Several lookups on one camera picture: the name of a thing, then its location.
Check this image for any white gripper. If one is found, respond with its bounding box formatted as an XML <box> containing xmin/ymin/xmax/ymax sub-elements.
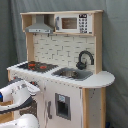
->
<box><xmin>9</xmin><ymin>78</ymin><xmax>40</xmax><ymax>96</ymax></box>

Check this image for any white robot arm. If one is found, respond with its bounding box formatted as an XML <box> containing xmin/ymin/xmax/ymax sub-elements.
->
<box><xmin>0</xmin><ymin>78</ymin><xmax>40</xmax><ymax>114</ymax></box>

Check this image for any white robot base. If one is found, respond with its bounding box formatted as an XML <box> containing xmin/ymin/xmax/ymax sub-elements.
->
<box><xmin>0</xmin><ymin>114</ymin><xmax>39</xmax><ymax>128</ymax></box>

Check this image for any wooden toy kitchen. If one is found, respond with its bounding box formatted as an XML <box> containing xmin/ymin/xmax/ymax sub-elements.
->
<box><xmin>8</xmin><ymin>10</ymin><xmax>115</xmax><ymax>128</ymax></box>

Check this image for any toy oven door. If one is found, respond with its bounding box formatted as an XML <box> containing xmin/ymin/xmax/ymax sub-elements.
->
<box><xmin>19</xmin><ymin>100</ymin><xmax>37</xmax><ymax>116</ymax></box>

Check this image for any black toy stovetop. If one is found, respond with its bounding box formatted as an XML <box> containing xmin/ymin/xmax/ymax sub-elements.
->
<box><xmin>20</xmin><ymin>61</ymin><xmax>56</xmax><ymax>72</ymax></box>

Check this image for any white cupboard door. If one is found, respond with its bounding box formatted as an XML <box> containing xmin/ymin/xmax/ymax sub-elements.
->
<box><xmin>45</xmin><ymin>81</ymin><xmax>81</xmax><ymax>128</ymax></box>

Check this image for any grey toy sink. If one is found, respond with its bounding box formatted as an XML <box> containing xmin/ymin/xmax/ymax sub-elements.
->
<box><xmin>53</xmin><ymin>67</ymin><xmax>92</xmax><ymax>81</ymax></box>

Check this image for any black toy faucet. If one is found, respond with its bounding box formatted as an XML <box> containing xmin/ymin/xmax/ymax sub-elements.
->
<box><xmin>76</xmin><ymin>50</ymin><xmax>94</xmax><ymax>70</ymax></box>

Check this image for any grey range hood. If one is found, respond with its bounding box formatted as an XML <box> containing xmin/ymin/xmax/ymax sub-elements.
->
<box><xmin>25</xmin><ymin>15</ymin><xmax>54</xmax><ymax>34</ymax></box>

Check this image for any toy microwave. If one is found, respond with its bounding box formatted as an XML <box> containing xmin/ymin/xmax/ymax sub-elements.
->
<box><xmin>55</xmin><ymin>14</ymin><xmax>93</xmax><ymax>34</ymax></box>

